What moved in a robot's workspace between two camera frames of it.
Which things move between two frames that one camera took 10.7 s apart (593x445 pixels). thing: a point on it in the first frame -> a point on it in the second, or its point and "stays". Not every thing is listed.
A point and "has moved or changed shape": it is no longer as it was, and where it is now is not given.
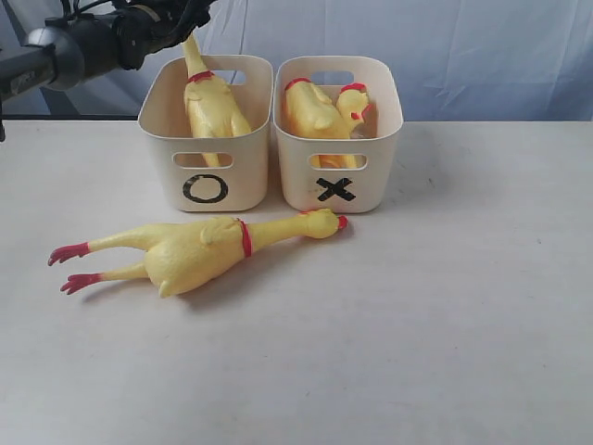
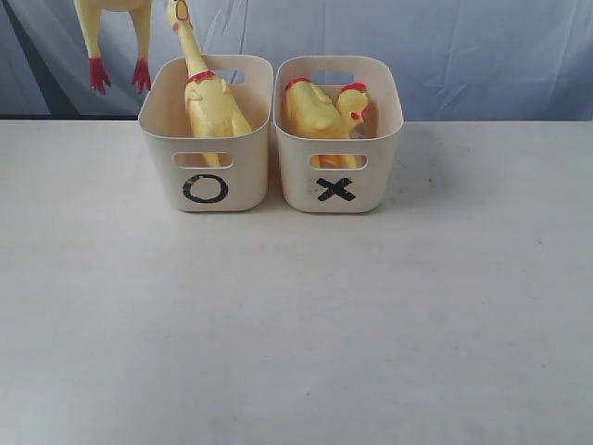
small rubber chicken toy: [352, 104] stays
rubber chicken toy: [186, 257] has moved or changed shape
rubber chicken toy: [209, 103] stays
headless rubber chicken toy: [310, 113] stays
